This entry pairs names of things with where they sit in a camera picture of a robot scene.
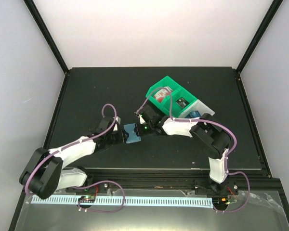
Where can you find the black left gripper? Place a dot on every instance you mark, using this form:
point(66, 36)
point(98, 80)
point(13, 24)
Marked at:
point(121, 137)

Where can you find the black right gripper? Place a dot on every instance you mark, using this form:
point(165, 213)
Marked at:
point(141, 133)

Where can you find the blue leather card holder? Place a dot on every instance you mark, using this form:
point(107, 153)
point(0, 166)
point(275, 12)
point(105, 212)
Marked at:
point(131, 130)

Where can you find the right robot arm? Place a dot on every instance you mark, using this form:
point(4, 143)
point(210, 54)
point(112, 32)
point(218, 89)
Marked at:
point(202, 126)

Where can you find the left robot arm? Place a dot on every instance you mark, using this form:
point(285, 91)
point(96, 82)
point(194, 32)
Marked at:
point(45, 172)

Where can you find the red white card stack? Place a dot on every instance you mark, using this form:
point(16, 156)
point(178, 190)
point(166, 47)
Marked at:
point(162, 93)

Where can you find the black card in bin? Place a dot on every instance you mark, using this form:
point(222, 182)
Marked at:
point(183, 103)

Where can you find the blue card stack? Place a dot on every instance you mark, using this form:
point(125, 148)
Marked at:
point(194, 114)

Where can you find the green plastic bin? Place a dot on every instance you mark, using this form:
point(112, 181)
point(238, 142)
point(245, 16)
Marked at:
point(178, 92)

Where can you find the white plastic bin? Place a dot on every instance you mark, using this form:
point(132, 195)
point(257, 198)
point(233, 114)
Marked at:
point(197, 105)

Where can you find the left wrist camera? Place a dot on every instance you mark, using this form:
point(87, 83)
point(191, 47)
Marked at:
point(116, 126)

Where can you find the white slotted cable duct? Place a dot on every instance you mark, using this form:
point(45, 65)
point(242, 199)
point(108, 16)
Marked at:
point(126, 201)

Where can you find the black aluminium frame rail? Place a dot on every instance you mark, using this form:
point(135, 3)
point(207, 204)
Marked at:
point(202, 184)

